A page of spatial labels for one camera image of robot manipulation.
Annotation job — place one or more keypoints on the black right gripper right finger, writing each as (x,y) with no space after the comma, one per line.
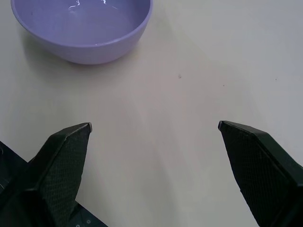
(260,170)

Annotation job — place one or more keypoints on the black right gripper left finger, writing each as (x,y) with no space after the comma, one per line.
(62,170)

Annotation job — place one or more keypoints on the purple plastic bowl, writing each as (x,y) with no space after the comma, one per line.
(81,33)

